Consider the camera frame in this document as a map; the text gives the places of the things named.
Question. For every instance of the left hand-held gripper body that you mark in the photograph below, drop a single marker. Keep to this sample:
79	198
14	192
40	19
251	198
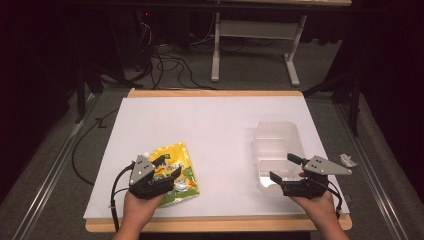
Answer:
141	170

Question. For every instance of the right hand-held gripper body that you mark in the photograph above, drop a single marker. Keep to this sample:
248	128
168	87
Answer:
321	168

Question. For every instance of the yellow snack bag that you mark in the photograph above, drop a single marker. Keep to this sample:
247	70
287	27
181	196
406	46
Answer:
181	156

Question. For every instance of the clear plastic container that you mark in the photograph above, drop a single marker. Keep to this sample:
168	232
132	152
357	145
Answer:
276	146

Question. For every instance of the person's left hand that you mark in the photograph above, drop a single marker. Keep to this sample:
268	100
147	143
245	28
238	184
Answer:
138	210

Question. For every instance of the person's right hand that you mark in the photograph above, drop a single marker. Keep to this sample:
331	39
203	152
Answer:
320	210

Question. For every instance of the crumpled white paper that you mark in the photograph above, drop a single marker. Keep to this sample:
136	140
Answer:
347	160

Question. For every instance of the black metal stand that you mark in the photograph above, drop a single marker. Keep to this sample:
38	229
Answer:
354	100
80	93

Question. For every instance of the metal floor rail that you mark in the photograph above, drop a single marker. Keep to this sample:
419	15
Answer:
373	173
50	180

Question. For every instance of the white metal table frame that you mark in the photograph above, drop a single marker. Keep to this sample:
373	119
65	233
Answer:
255	29

